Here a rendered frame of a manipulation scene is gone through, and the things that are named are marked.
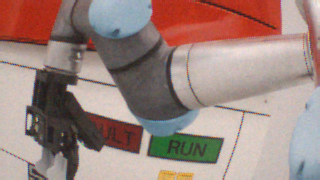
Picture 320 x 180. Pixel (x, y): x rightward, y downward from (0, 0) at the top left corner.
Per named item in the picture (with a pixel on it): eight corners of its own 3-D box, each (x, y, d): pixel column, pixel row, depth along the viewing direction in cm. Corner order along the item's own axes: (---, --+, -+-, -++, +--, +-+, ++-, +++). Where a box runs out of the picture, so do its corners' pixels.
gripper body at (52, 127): (23, 137, 131) (31, 65, 130) (51, 145, 137) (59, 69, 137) (47, 153, 126) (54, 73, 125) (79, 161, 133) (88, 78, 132)
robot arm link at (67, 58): (67, 41, 137) (100, 46, 132) (59, 71, 137) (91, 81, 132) (41, 39, 131) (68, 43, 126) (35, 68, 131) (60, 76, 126)
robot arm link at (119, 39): (181, 34, 123) (132, 25, 132) (139, -23, 118) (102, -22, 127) (131, 76, 120) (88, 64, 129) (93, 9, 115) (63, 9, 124)
